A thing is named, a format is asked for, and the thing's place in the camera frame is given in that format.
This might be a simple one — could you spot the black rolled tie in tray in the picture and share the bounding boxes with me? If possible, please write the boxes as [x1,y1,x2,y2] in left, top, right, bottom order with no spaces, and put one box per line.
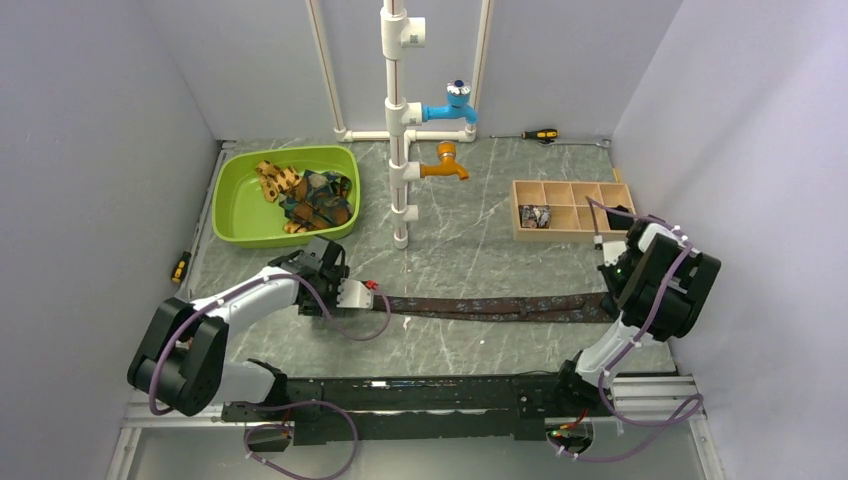
[606,205,634,231]

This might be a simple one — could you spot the dark teal patterned tie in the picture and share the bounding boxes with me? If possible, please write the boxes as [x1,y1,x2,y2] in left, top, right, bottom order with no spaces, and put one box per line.
[277,167,354,234]

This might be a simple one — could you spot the green plastic basin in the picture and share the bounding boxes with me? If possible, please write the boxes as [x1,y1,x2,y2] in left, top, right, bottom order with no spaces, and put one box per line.
[211,145,361,249]

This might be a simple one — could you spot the dark brown floral tie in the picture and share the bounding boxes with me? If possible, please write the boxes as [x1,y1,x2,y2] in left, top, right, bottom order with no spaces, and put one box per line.
[373,292,617,324]

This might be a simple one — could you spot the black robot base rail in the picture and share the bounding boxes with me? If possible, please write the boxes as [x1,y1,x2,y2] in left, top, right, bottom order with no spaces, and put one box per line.
[221,371,600,446]

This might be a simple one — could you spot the silver wrench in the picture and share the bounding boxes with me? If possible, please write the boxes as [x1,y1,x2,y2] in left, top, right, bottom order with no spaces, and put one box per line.
[539,138,612,149]

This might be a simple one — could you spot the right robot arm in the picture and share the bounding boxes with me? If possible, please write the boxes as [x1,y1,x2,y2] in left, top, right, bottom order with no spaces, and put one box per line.
[550,216,722,415]

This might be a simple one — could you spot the blue faucet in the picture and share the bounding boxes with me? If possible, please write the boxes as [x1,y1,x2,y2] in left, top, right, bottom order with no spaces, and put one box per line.
[422,79,478,125]

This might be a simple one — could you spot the aluminium frame rail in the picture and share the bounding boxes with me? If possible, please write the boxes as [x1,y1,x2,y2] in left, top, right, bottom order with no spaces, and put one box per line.
[107,374,698,479]

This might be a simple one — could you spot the yellow black screwdriver back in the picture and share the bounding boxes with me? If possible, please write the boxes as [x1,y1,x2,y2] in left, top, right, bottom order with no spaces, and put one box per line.
[491,128,559,144]

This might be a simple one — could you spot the yellow black screwdriver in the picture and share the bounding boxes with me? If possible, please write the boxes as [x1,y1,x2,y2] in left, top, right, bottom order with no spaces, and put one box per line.
[491,128,559,144]
[170,250,192,284]

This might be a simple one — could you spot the orange faucet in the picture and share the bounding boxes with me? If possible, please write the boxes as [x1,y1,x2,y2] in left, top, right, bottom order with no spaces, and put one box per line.
[420,141,470,181]

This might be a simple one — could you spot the white pvc pipe assembly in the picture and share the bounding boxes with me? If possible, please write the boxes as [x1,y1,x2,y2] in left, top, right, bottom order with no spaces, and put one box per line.
[306,1,493,250]

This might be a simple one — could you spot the yellow black screwdriver left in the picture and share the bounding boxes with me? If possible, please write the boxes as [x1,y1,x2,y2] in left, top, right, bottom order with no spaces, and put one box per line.
[170,250,192,284]

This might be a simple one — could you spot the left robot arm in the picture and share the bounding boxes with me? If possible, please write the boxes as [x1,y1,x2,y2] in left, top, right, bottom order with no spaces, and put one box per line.
[127,236,349,420]

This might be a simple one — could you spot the wooden compartment tray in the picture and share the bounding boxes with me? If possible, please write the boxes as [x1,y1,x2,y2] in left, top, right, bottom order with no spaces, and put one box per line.
[510,180,635,243]

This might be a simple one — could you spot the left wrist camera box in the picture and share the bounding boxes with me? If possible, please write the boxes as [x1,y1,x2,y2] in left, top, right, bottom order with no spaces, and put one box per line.
[336,278,375,310]

